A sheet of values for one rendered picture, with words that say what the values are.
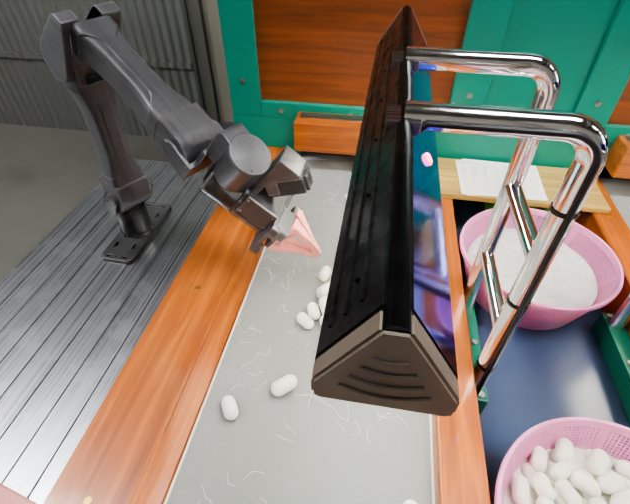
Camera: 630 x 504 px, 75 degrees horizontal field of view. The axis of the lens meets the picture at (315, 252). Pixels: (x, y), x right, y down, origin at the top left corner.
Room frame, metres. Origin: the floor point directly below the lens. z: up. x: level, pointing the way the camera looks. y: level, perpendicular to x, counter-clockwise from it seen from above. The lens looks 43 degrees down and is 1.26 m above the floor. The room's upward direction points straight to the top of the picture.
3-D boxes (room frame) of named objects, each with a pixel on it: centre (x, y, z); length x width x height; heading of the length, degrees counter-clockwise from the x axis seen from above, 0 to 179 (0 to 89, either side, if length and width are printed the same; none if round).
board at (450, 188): (0.75, -0.43, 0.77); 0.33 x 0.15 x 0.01; 80
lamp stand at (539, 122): (0.40, -0.17, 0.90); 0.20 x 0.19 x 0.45; 170
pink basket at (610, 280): (0.54, -0.39, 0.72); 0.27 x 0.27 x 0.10
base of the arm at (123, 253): (0.71, 0.39, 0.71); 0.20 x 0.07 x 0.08; 170
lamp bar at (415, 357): (0.42, -0.09, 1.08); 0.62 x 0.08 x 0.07; 170
